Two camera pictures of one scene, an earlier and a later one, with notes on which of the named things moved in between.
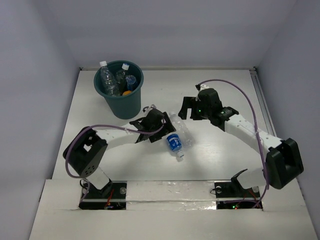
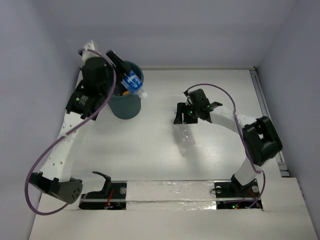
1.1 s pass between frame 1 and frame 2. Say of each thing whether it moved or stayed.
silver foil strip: stayed
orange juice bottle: stayed
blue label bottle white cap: moved
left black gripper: moved
